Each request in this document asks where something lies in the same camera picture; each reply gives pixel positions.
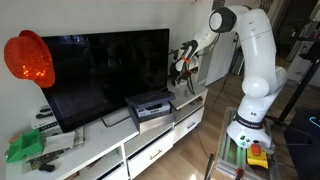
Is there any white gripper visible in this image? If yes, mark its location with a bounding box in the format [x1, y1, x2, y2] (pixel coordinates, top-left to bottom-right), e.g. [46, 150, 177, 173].
[173, 59, 194, 87]

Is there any white jar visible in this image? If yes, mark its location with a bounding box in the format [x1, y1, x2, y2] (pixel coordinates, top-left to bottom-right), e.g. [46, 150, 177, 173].
[177, 87, 190, 98]

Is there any green potted plant black pot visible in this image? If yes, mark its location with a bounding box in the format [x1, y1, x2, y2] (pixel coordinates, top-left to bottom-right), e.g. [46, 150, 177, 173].
[167, 41, 201, 86]

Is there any grey device in box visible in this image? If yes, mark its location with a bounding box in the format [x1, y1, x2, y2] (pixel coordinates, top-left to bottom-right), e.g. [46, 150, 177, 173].
[134, 102, 173, 120]

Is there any small white cabinet drawer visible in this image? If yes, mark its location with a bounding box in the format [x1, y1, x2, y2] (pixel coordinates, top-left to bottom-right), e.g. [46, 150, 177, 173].
[173, 106, 205, 145]

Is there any open blue grey cardboard box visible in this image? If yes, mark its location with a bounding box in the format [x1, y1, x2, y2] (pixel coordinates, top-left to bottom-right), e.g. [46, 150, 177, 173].
[124, 90, 178, 135]

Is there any grey trash can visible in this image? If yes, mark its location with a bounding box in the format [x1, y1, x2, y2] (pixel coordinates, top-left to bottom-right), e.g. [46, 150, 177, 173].
[232, 49, 246, 77]

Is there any black flat screen television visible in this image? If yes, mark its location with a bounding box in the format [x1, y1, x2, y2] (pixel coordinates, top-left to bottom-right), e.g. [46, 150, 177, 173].
[39, 28, 171, 134]

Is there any large white cabinet drawer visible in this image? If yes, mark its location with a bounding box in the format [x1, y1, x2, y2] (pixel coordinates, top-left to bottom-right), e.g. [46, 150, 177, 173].
[127, 129, 176, 180]

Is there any white TV cabinet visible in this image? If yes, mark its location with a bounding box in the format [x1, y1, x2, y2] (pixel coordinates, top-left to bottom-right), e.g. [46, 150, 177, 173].
[4, 79, 209, 180]

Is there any yellow emergency stop box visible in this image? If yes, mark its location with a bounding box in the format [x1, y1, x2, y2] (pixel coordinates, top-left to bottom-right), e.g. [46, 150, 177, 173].
[246, 141, 270, 170]

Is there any printed magazine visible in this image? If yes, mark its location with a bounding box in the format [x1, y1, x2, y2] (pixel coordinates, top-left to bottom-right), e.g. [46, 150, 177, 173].
[21, 126, 85, 175]

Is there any black tripod stand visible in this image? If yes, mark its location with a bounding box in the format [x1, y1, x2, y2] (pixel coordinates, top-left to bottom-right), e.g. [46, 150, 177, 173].
[277, 54, 320, 124]

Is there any white paper envelope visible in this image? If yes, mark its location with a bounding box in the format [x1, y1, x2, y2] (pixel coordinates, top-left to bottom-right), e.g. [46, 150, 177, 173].
[41, 130, 77, 156]

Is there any black case with blue light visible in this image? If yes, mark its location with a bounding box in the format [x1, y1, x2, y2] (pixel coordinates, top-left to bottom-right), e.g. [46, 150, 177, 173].
[283, 106, 320, 180]

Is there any white router box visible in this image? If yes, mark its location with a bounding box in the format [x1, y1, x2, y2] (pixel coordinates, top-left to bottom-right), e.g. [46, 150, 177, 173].
[30, 104, 62, 136]

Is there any small black object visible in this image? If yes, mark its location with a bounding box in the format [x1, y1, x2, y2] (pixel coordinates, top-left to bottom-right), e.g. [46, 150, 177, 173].
[37, 163, 56, 174]

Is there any green plastic box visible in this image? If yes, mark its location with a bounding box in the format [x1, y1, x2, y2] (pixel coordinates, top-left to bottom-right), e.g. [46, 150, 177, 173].
[5, 129, 46, 164]

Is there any black floor cable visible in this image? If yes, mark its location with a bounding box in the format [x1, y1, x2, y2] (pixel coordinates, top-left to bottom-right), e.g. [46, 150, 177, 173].
[194, 39, 243, 162]

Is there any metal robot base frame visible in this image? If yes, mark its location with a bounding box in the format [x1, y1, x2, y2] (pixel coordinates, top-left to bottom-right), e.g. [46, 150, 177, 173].
[214, 106, 282, 180]

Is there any dark stick handle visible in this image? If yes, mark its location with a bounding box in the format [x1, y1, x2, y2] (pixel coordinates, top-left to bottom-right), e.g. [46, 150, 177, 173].
[203, 152, 216, 180]

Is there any red handled tool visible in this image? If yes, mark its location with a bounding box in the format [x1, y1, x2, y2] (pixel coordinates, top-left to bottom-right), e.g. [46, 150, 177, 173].
[233, 167, 246, 180]

